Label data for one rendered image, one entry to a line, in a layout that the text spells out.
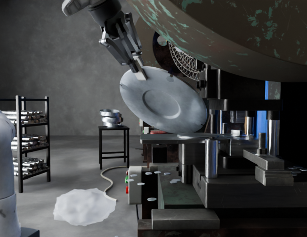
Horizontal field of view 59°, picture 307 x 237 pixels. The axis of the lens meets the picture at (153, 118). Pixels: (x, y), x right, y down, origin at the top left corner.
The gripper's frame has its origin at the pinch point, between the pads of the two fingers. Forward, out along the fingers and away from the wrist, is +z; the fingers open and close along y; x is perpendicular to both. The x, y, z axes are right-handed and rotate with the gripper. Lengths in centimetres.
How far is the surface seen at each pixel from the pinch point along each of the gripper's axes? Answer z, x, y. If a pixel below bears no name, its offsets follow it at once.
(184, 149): 21.5, -10.5, -10.4
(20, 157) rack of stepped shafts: 99, 210, 8
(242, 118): 24.0, -22.7, 4.7
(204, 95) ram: 13.9, -14.2, 3.6
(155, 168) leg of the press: 40.9, 11.2, -7.4
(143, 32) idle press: 45, 84, 108
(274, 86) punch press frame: 33, -26, 29
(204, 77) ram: 10.4, -14.0, 7.3
